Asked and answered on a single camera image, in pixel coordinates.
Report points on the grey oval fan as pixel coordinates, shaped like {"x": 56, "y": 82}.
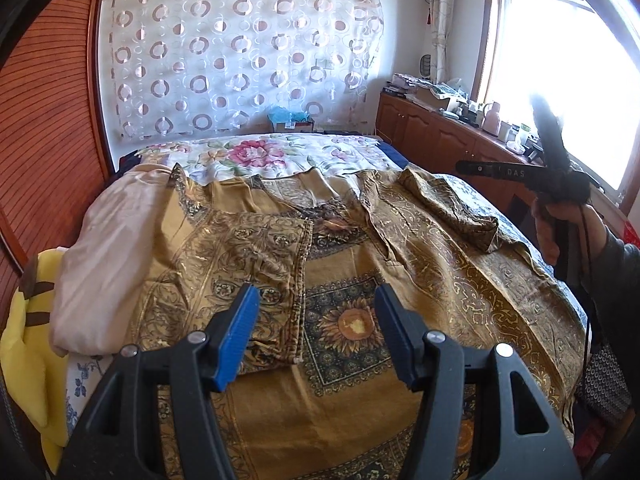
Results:
{"x": 425, "y": 65}

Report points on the pink floral quilt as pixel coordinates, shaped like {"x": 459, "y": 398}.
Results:
{"x": 260, "y": 152}

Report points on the pink cloth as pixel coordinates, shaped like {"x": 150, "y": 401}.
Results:
{"x": 107, "y": 260}

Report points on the person's right forearm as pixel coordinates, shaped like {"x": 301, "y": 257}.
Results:
{"x": 617, "y": 280}

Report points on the black dotted bag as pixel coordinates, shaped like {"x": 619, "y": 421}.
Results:
{"x": 602, "y": 385}

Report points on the person's right hand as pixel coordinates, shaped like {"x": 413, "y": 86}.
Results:
{"x": 544, "y": 230}

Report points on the gold patterned garment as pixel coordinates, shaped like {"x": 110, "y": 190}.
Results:
{"x": 350, "y": 270}

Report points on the cardboard box with blue bag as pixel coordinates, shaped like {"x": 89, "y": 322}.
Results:
{"x": 291, "y": 119}

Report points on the red paper item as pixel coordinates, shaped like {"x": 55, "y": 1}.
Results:
{"x": 631, "y": 232}

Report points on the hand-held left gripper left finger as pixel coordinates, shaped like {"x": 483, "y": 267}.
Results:
{"x": 239, "y": 332}

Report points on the floral window curtain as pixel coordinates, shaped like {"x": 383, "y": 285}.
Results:
{"x": 440, "y": 25}

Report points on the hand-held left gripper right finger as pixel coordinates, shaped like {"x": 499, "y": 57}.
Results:
{"x": 396, "y": 332}

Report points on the wooden cabinet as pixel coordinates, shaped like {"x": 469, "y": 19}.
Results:
{"x": 440, "y": 132}

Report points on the yellow plush toy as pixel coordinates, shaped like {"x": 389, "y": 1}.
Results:
{"x": 27, "y": 350}

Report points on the red cloth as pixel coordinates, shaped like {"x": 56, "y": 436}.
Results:
{"x": 595, "y": 440}

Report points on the clear jar with green lid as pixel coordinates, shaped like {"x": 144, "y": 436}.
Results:
{"x": 524, "y": 136}

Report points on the sheer curtain with circles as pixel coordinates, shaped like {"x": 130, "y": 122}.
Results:
{"x": 225, "y": 45}

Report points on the window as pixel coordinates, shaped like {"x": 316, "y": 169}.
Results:
{"x": 560, "y": 55}

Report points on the blue floral bed sheet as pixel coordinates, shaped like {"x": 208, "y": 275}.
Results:
{"x": 82, "y": 385}

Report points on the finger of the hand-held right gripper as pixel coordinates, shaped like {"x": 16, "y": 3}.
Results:
{"x": 500, "y": 171}
{"x": 550, "y": 135}

